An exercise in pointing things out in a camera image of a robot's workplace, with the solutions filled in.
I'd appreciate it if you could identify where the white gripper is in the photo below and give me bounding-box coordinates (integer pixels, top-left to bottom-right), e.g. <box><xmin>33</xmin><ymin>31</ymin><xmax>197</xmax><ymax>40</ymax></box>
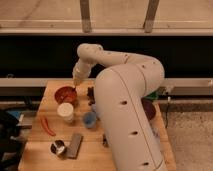
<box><xmin>73</xmin><ymin>61</ymin><xmax>92</xmax><ymax>87</ymax></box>

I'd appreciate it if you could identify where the red chili pepper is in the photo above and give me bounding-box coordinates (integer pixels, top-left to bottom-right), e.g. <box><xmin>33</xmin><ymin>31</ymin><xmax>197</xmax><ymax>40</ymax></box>
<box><xmin>40</xmin><ymin>116</ymin><xmax>56</xmax><ymax>136</ymax></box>

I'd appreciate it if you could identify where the small metal grey toy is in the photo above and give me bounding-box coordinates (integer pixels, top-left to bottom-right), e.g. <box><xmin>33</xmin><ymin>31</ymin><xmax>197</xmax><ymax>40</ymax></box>
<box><xmin>102</xmin><ymin>134</ymin><xmax>108</xmax><ymax>148</ymax></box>

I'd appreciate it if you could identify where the grey sponge block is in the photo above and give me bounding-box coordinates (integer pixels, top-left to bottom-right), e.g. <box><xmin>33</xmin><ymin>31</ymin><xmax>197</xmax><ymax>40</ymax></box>
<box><xmin>67</xmin><ymin>133</ymin><xmax>83</xmax><ymax>159</ymax></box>

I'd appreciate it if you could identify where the purple bowl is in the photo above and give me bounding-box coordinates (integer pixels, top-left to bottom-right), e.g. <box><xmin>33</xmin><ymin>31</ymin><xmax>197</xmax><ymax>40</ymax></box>
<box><xmin>142</xmin><ymin>99</ymin><xmax>156</xmax><ymax>120</ymax></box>

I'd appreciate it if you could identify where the white cup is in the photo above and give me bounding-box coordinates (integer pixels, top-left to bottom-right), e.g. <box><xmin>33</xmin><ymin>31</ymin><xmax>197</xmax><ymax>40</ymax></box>
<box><xmin>57</xmin><ymin>103</ymin><xmax>74</xmax><ymax>123</ymax></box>

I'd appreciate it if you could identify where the dark grape bunch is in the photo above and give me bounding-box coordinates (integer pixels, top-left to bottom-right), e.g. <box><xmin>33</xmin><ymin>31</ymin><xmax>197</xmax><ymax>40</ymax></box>
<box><xmin>87</xmin><ymin>87</ymin><xmax>95</xmax><ymax>106</ymax></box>

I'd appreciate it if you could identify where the blue cup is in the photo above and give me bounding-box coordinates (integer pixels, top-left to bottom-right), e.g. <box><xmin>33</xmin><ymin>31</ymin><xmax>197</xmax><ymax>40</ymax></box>
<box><xmin>82</xmin><ymin>112</ymin><xmax>97</xmax><ymax>129</ymax></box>

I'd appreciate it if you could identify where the blue grey cloth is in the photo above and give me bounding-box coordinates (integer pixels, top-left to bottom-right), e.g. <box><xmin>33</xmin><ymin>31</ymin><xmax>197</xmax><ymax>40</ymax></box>
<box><xmin>92</xmin><ymin>104</ymin><xmax>97</xmax><ymax>112</ymax></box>

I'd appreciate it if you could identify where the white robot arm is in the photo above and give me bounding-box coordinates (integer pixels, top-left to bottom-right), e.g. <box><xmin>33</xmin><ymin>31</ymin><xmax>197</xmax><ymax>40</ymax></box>
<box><xmin>73</xmin><ymin>43</ymin><xmax>167</xmax><ymax>171</ymax></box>

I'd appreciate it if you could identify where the green plastic bin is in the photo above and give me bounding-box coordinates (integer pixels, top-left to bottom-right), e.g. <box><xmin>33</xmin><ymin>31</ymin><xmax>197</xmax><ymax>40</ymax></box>
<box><xmin>145</xmin><ymin>91</ymin><xmax>158</xmax><ymax>101</ymax></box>

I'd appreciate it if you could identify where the small metal pot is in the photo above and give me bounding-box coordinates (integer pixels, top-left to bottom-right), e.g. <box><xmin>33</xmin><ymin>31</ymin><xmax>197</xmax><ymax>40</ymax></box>
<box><xmin>50</xmin><ymin>140</ymin><xmax>66</xmax><ymax>157</ymax></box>

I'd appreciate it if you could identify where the red bowl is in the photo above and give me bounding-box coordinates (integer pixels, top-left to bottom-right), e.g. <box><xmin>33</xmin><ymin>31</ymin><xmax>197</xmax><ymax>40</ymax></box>
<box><xmin>54</xmin><ymin>86</ymin><xmax>77</xmax><ymax>104</ymax></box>

